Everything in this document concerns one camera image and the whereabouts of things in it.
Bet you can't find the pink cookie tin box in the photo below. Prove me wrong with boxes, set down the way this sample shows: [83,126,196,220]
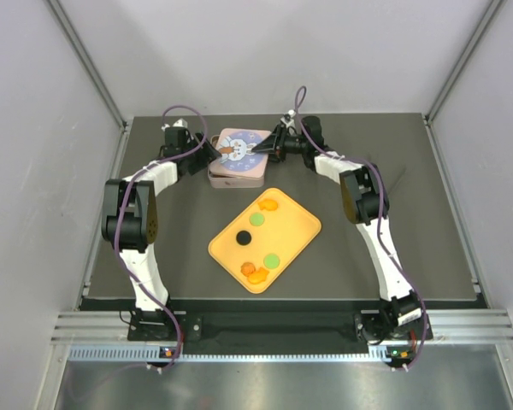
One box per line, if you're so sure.
[208,136,264,189]

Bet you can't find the aluminium frame rail front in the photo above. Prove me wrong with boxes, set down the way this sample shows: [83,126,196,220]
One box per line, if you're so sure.
[50,311,513,364]

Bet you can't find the green sandwich cookie bottom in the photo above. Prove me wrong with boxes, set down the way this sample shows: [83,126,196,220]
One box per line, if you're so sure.
[263,253,280,269]

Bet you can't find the swirl cookie bottom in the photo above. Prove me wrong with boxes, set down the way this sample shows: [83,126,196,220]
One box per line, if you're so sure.
[240,262,256,277]

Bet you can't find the yellow plastic tray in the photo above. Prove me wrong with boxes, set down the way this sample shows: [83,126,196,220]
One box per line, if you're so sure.
[208,188,321,294]

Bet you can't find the fish shaped cookie bottom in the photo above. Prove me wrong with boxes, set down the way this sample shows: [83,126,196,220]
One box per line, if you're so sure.
[247,267,269,284]

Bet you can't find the green sandwich cookie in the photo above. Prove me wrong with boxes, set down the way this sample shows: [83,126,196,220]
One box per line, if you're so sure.
[263,253,280,269]
[250,213,265,226]

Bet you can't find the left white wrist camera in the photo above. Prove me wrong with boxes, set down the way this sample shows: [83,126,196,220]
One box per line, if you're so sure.
[161,118,188,131]

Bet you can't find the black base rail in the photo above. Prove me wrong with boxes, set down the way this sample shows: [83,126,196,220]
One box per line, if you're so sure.
[79,298,437,355]

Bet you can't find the fish shaped cookie top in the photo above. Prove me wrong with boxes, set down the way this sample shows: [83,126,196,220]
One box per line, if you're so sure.
[258,198,279,211]

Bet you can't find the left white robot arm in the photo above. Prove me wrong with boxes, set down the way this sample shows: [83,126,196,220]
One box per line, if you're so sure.
[101,119,218,340]

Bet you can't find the fish shaped cookie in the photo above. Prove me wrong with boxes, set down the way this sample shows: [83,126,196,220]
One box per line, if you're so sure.
[247,267,269,284]
[258,198,279,211]

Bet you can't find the silver tin lid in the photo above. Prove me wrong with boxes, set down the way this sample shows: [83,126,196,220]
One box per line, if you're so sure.
[209,128,270,179]

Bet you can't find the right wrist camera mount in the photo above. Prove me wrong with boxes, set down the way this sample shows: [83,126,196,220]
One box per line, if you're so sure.
[280,109,296,128]

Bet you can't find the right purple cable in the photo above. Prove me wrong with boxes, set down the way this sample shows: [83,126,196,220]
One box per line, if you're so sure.
[293,85,431,372]

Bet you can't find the black sandwich cookie left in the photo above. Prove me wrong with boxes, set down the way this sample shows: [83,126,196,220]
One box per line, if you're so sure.
[236,230,252,246]

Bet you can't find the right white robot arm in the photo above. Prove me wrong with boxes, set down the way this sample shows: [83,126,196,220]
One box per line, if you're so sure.
[251,112,428,343]

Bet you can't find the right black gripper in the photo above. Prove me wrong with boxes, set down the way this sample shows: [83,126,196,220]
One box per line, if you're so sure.
[252,125,309,163]

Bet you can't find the green sandwich cookie top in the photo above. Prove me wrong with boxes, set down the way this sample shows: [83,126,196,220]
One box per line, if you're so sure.
[250,213,265,226]

